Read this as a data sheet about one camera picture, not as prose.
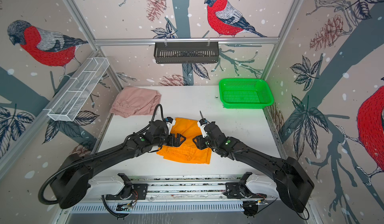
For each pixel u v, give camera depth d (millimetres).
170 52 1070
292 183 401
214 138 622
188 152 831
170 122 761
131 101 1095
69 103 721
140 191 732
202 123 730
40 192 375
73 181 404
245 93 1178
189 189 756
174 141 725
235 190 730
